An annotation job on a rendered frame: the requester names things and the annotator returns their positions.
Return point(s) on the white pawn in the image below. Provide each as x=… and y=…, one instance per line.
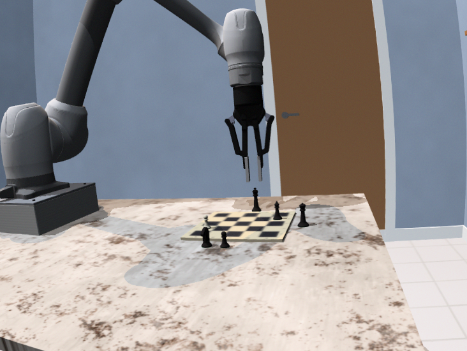
x=206, y=224

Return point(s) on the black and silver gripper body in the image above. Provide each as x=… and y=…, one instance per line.
x=250, y=97

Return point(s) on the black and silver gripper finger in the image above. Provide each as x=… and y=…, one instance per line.
x=260, y=152
x=244, y=153

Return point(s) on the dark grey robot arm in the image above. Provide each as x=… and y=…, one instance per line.
x=32, y=139

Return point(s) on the black and cream chessboard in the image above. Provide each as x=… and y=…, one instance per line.
x=244, y=227

